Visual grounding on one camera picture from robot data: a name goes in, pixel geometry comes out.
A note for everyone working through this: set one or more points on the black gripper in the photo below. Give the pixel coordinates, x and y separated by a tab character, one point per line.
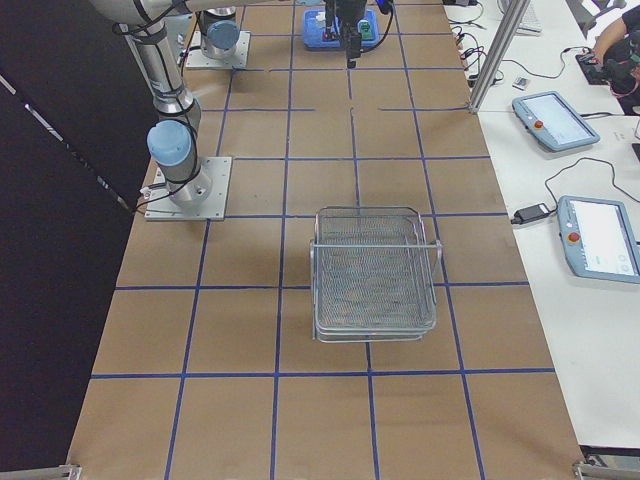
346	11

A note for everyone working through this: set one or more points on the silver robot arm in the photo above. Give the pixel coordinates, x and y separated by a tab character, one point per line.
172	142
219	32

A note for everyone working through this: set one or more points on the green terminal block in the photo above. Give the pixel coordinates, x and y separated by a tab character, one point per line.
364	28

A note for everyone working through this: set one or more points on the blue plastic tray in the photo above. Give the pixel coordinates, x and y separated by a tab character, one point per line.
314	30

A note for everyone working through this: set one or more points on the far teach pendant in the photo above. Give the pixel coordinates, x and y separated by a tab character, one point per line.
553	122

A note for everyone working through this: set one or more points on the teach pendant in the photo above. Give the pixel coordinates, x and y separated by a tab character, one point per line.
553	122
597	239

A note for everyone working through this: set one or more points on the black power adapter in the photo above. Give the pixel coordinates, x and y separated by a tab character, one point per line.
530	214

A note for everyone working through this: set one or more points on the person at desk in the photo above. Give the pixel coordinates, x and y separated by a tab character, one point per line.
614	43

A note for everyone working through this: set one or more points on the near teach pendant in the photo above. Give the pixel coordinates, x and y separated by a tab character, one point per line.
597	239

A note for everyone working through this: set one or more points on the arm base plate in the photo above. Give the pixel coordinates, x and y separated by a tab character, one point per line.
215	58
204	197

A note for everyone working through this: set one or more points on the aluminium frame post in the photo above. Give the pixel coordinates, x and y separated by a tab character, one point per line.
505	32

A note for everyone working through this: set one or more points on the wire mesh shelf rack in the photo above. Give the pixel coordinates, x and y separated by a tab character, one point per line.
372	275

